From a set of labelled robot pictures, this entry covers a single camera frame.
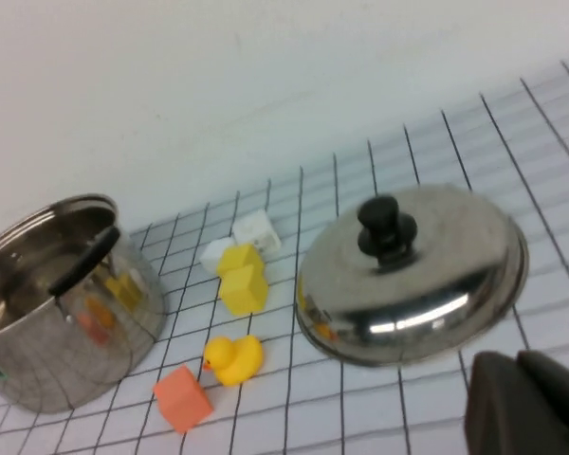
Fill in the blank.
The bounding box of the steel lid with black knob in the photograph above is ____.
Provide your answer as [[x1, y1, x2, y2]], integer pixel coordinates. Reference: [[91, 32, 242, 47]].
[[295, 183, 531, 369]]

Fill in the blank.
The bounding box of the yellow foam block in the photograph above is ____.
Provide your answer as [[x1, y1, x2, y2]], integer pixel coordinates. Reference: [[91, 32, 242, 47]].
[[219, 264, 270, 318], [216, 243, 266, 279]]

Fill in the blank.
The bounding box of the white foam block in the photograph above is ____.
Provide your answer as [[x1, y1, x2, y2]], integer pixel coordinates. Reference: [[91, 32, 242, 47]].
[[231, 209, 283, 257], [199, 238, 236, 275]]

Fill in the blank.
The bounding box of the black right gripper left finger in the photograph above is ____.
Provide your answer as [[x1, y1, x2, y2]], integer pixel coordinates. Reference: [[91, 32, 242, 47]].
[[463, 352, 569, 455]]

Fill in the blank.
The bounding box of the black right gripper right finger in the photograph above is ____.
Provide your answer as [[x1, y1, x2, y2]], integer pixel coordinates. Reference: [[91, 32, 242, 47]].
[[517, 349, 569, 447]]

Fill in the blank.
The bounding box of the yellow rubber duck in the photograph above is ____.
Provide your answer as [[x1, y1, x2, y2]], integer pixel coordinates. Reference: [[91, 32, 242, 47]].
[[202, 334, 264, 388]]

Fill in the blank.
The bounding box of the white black-grid tablecloth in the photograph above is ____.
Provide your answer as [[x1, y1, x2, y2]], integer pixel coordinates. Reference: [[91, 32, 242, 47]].
[[0, 59, 569, 455]]

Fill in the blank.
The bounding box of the stainless steel pot green label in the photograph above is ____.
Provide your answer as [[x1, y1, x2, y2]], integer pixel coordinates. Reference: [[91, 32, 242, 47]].
[[0, 192, 167, 414]]

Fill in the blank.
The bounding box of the orange foam block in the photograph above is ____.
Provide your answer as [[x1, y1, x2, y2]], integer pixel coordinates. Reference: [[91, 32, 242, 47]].
[[152, 364, 215, 434]]

